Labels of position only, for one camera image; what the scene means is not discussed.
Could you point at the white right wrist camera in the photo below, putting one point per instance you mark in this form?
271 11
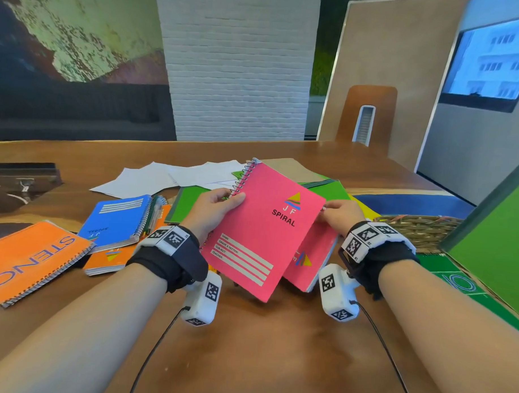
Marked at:
337 290

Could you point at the person's right forearm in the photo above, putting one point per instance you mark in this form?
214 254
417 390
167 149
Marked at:
450 328

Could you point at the pink spiral notebook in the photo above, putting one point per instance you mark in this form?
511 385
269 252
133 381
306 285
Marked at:
262 237
312 255

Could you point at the window with building view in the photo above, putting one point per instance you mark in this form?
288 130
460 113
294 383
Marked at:
493 62

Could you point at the black wrist marker band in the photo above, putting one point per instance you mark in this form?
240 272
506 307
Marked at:
368 240
173 240

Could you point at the large abstract wall painting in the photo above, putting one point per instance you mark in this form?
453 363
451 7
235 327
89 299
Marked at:
78 26

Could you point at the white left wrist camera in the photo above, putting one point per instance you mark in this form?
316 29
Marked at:
203 298

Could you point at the brown kraft paper sheet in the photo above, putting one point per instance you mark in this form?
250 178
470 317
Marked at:
286 167

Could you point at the green foliage wall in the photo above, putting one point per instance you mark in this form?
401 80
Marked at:
319 73

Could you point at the black left wrist marker band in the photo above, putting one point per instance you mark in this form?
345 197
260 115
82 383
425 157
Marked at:
173 240

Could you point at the orange steno notebook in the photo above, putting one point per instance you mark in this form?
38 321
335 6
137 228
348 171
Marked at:
28 262

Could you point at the wooden table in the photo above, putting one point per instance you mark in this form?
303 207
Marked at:
254 351

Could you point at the woven wicker basket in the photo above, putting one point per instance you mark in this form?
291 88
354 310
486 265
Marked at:
411 231

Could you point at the green pencil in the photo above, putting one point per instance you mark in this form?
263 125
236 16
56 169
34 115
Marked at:
150 218

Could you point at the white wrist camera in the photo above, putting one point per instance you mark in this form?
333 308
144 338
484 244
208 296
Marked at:
203 298
337 290

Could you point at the silver ballpoint pens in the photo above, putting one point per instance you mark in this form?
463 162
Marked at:
159 212

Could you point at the blue spiral notebook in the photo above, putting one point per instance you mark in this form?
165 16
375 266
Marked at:
114 219

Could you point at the brown metal-framed board panel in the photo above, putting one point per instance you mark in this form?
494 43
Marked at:
396 46

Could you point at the yellow notebook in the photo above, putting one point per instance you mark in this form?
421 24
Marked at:
365 208

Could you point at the brown wooden chair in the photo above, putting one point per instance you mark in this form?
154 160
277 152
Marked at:
373 109

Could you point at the person's left hand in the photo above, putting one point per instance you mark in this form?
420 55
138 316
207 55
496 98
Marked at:
210 209

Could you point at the black right wrist marker band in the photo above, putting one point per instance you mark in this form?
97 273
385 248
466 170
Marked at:
368 240

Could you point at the dark sofa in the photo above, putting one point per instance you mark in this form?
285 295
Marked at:
75 111

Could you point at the orange spiral notebook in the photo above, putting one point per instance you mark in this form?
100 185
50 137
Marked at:
113 257

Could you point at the dark wooden box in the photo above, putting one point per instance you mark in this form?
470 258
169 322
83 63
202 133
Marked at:
18 181

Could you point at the person's left forearm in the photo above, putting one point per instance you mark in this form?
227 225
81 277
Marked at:
76 336

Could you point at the person's right hand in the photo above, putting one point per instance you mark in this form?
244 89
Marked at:
341 216

